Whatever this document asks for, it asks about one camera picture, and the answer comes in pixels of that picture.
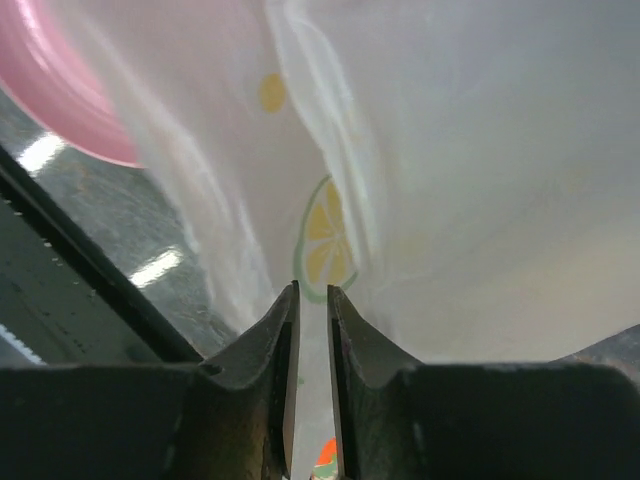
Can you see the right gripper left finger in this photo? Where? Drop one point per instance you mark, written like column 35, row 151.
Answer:
column 229, row 417

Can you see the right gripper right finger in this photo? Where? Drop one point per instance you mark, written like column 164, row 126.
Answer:
column 399, row 418

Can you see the white plastic bag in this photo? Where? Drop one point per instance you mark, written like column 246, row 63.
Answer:
column 467, row 170

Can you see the orange floral cloth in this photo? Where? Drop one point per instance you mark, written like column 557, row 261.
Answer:
column 326, row 467

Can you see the pink plate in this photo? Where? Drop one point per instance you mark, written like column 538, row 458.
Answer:
column 46, row 77

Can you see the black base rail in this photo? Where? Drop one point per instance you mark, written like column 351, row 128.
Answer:
column 62, row 299

